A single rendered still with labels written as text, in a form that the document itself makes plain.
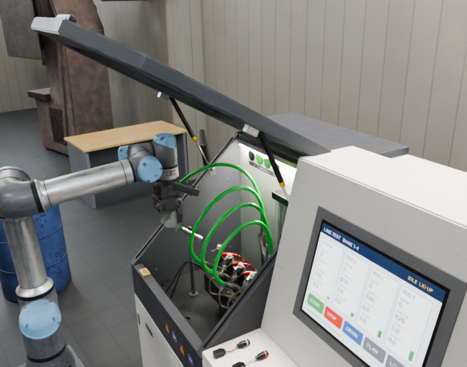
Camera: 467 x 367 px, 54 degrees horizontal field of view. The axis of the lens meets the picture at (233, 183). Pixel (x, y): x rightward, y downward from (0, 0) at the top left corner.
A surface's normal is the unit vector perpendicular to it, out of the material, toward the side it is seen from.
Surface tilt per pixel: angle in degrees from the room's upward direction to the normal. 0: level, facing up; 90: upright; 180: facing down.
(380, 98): 90
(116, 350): 0
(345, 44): 90
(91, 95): 93
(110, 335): 0
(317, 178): 76
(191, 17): 90
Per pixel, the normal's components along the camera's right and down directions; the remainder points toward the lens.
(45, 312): 0.04, -0.88
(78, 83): 0.75, 0.26
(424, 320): -0.85, -0.03
